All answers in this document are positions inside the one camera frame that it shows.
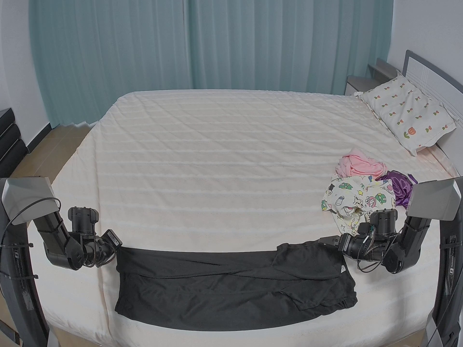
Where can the pink garment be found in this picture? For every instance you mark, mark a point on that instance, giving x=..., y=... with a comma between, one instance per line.
x=361, y=163

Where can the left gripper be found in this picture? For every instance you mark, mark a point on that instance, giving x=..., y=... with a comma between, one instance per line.
x=106, y=253

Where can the white printed pyjama garment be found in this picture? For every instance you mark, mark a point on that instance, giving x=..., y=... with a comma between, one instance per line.
x=354, y=197

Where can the white printed pillow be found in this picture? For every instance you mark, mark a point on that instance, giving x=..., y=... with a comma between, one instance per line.
x=408, y=114

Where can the purple garment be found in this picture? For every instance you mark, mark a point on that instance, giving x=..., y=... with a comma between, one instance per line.
x=399, y=188

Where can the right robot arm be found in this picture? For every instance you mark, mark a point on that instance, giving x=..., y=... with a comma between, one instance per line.
x=408, y=244

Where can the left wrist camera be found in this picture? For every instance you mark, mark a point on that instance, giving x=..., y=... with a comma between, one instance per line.
x=113, y=238

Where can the bed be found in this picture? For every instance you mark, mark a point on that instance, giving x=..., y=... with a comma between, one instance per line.
x=217, y=157

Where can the blue-green curtain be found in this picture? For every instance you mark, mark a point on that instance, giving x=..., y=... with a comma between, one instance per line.
x=289, y=31
x=108, y=49

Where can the black chest of drawers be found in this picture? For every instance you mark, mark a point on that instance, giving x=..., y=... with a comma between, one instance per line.
x=11, y=139

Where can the black T-shirt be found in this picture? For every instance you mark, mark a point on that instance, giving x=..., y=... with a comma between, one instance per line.
x=217, y=295

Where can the grey bedside table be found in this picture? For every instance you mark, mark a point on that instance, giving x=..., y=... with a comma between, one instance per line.
x=365, y=83

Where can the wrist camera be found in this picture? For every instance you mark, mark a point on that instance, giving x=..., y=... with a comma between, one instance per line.
x=113, y=238
x=363, y=228

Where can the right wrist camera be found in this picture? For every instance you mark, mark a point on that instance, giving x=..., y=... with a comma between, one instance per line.
x=363, y=228

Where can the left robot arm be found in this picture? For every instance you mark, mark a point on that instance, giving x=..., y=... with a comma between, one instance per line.
x=54, y=240

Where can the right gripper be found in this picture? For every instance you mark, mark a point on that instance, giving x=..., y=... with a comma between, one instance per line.
x=352, y=246

